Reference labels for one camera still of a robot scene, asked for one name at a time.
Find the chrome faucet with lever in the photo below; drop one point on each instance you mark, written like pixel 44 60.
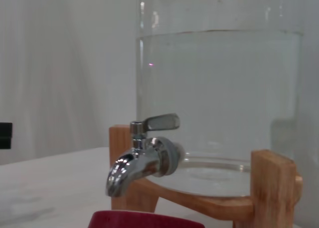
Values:
pixel 139 163

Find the wooden dispenser stand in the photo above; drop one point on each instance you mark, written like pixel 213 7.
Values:
pixel 269 188

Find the red cup with white inside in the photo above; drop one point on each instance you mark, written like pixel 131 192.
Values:
pixel 144 219

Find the black box in background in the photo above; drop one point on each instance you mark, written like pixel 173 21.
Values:
pixel 5 135

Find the clear glass water dispenser jar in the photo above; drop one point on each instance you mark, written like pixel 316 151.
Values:
pixel 219 88

